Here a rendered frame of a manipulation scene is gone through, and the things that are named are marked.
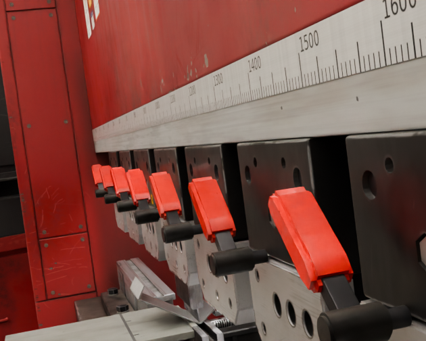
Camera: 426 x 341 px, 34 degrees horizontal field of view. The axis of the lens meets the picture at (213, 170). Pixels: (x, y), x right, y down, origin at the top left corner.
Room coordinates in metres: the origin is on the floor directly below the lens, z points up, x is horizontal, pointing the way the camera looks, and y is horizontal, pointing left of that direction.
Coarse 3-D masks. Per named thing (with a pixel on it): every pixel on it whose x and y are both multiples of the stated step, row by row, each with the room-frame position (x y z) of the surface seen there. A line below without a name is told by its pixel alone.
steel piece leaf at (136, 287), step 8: (136, 280) 1.04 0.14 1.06; (136, 288) 1.02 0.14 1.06; (136, 296) 1.00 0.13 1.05; (144, 296) 1.03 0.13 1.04; (152, 304) 0.98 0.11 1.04; (160, 304) 1.02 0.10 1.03; (168, 304) 1.06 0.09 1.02; (168, 312) 0.99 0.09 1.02; (176, 312) 1.01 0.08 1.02; (184, 312) 1.05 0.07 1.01; (192, 320) 1.00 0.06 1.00
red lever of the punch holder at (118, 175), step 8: (112, 168) 1.14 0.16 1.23; (120, 168) 1.14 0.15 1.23; (112, 176) 1.13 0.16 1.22; (120, 176) 1.12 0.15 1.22; (120, 184) 1.11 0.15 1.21; (120, 192) 1.10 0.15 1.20; (128, 192) 1.10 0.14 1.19; (128, 200) 1.08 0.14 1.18; (120, 208) 1.07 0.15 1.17; (128, 208) 1.08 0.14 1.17; (136, 208) 1.08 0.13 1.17
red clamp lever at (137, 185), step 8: (128, 176) 0.94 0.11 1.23; (136, 176) 0.94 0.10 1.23; (128, 184) 0.93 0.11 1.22; (136, 184) 0.92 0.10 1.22; (144, 184) 0.92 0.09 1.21; (136, 192) 0.91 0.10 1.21; (144, 192) 0.91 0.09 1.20; (136, 200) 0.91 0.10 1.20; (144, 200) 0.91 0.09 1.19; (144, 208) 0.89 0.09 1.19; (152, 208) 0.89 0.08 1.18; (136, 216) 0.88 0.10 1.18; (144, 216) 0.88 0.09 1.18; (152, 216) 0.88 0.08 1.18
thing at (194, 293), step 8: (176, 280) 1.08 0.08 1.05; (176, 288) 1.09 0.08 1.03; (184, 288) 1.03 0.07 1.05; (192, 288) 1.00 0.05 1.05; (200, 288) 1.00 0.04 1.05; (184, 296) 1.04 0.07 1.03; (192, 296) 1.00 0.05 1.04; (200, 296) 1.00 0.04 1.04; (184, 304) 1.10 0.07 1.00; (192, 304) 1.00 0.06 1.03; (200, 304) 1.00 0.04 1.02; (192, 312) 1.04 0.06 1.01
